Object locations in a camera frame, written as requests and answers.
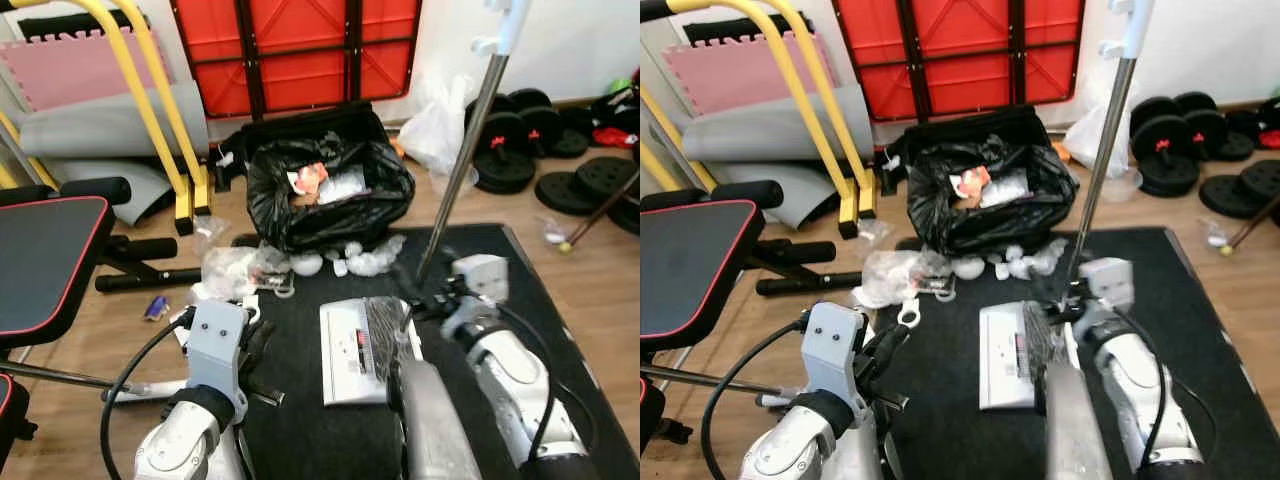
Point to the white plastic bag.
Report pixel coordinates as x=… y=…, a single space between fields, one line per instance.
x=435 y=125
x=1090 y=130

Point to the plain black red-trimmed bench pad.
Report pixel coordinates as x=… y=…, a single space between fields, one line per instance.
x=45 y=260
x=690 y=265

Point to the pink foam puzzle mat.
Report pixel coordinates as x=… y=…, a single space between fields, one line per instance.
x=740 y=75
x=70 y=70

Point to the orange white wrapper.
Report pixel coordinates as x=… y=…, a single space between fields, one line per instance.
x=308 y=178
x=970 y=183

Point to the grey rolled mat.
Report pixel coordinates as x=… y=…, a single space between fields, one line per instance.
x=760 y=135
x=90 y=128

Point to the white crumpled tissue pile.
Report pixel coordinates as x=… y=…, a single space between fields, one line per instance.
x=1035 y=262
x=372 y=258

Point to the clear crumpled plastic bag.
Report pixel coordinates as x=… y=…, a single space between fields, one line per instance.
x=895 y=278
x=240 y=270

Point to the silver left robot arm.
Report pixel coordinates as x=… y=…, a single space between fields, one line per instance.
x=185 y=440
x=800 y=445

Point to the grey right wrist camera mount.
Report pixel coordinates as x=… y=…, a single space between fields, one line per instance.
x=1108 y=282
x=482 y=278

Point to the small red item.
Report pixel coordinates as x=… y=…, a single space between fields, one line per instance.
x=1271 y=139
x=612 y=137

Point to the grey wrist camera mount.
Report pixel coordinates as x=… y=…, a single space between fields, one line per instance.
x=215 y=350
x=832 y=355
x=1108 y=282
x=482 y=278

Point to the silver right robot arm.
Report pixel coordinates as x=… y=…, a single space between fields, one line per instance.
x=510 y=380
x=1135 y=385

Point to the black foam mat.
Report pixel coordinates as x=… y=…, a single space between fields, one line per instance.
x=80 y=22
x=750 y=25

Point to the white flat box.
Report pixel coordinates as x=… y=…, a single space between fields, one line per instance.
x=1002 y=355
x=345 y=350

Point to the black trash bag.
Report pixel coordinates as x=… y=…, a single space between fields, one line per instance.
x=990 y=232
x=330 y=228

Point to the wooden stick yellow tip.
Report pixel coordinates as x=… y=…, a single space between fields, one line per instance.
x=600 y=215
x=1250 y=228

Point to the black dumbbell red logo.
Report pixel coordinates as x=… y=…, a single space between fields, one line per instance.
x=550 y=125
x=1215 y=125
x=1165 y=155
x=503 y=150

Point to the white crumpled tissue ball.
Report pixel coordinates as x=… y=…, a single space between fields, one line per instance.
x=967 y=268
x=307 y=265

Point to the clear plastic cup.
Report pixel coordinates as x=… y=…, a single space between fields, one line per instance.
x=1118 y=187
x=556 y=230
x=1212 y=234

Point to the black weight plate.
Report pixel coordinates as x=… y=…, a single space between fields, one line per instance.
x=1230 y=196
x=568 y=193
x=1262 y=180
x=608 y=175

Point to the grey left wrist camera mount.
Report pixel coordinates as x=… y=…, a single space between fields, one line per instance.
x=832 y=355
x=215 y=350

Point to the yellow tubular metal frame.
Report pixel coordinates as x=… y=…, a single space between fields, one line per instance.
x=150 y=110
x=800 y=100

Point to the red folded table black frame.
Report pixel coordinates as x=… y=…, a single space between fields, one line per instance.
x=300 y=50
x=960 y=50

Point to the small blue object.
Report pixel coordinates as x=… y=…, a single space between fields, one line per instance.
x=158 y=308

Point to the weight bench metal frame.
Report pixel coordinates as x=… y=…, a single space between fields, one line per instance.
x=140 y=250
x=800 y=255

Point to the black floor mat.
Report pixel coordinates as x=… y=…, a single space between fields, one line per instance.
x=560 y=330
x=1200 y=330

